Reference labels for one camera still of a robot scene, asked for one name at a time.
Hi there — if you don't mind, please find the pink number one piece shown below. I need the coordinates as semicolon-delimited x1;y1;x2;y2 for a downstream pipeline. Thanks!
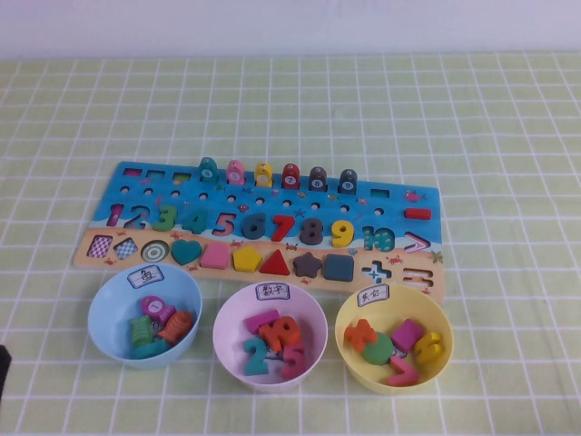
246;308;281;333

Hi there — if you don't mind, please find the red number seven piece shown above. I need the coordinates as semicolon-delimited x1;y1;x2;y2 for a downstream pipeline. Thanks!
271;213;296;242

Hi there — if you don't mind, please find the brown number eight piece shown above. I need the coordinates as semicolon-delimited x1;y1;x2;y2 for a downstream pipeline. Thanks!
299;217;324;245

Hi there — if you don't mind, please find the dark blue number six piece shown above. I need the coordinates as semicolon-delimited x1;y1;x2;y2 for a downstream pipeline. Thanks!
241;213;268;241

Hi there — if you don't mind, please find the brown star piece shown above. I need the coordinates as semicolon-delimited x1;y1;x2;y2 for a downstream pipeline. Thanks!
292;252;324;279

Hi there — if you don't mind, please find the red triangle piece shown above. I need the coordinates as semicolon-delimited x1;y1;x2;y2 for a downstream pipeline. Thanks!
259;248;291;277

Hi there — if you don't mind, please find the yellow number nine piece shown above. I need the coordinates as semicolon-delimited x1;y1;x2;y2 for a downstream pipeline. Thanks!
330;220;356;249

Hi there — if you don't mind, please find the yellow pentagon piece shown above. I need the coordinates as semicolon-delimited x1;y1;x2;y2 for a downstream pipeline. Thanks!
231;247;264;273

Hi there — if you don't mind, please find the dark blue square piece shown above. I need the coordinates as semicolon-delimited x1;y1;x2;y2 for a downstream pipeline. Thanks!
323;253;356;282

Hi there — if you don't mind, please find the pink trapezoid piece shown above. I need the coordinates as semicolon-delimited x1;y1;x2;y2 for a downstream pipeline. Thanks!
200;243;231;270

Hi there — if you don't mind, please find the green number four piece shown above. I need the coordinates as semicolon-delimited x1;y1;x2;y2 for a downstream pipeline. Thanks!
182;208;208;235

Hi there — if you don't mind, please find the blue number puzzle board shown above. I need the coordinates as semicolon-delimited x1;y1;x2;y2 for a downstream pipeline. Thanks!
71;160;445;304

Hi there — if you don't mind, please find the teal heart piece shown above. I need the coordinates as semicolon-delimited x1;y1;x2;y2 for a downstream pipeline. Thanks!
171;239;202;267

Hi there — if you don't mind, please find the pink plastic bowl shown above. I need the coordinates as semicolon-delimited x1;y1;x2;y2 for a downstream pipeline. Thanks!
212;281;329;387

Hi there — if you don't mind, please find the yellow plastic bowl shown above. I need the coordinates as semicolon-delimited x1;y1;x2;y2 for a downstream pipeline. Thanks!
334;283;454;396

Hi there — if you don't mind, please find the orange number ten piece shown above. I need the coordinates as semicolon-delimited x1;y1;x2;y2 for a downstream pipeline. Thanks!
259;315;301;353

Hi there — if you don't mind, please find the green number three piece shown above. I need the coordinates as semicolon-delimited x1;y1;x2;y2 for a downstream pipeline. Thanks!
153;204;177;232

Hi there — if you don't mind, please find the orange plus sign piece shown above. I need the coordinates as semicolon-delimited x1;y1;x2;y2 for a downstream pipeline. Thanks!
343;318;379;351

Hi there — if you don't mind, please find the magenta number five piece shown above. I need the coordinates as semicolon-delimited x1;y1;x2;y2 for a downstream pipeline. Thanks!
281;345;306;381

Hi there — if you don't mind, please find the teal number two piece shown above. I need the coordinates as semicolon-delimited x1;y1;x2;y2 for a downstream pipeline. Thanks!
242;338;270;377

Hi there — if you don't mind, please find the green circle piece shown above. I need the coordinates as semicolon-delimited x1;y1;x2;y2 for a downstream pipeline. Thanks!
361;331;395;365

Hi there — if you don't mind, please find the orange fish piece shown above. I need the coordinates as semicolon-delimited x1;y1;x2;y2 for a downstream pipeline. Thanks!
157;310;194;344

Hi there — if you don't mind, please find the magenta fish piece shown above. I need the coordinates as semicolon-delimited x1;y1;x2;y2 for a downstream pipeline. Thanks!
139;294;177;323

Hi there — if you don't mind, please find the magenta diamond piece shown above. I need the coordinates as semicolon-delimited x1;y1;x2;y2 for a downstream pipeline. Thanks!
390;317;426;353

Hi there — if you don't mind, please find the green fish piece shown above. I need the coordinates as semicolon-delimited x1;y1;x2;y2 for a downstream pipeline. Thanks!
129;313;153;349

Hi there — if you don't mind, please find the pink greater-than sign piece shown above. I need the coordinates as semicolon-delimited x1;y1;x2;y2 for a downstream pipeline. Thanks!
386;356;419;387

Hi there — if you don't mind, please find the teal fish piece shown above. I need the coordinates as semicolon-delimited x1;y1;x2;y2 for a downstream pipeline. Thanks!
131;340;172;360

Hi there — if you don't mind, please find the light blue plastic bowl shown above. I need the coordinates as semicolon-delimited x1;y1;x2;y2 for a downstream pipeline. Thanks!
86;263;203;360

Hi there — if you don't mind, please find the red fish peg seven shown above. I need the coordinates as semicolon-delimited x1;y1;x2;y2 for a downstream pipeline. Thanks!
281;163;300;191

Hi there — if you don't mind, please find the brown fish peg eight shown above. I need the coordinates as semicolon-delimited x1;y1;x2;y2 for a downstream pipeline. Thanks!
309;165;329;192

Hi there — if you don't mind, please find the yellow fish peg six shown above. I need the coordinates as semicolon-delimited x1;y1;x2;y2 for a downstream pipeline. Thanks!
253;162;273;188

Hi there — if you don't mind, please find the dark grey fish peg nine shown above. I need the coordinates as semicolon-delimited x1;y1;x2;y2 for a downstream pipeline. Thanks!
339;168;359;195

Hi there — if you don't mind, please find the pink fish peg five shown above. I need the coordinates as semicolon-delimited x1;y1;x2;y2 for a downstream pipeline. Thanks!
225;159;245;186

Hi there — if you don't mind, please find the white paper label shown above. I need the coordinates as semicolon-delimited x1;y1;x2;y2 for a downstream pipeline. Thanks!
356;285;391;306
256;283;291;302
126;265;165;290

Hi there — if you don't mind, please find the teal fish peg four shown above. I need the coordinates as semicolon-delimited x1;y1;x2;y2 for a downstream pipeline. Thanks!
198;156;218;183

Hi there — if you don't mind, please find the green checked tablecloth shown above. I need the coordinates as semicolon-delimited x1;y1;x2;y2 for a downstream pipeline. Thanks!
0;50;581;436

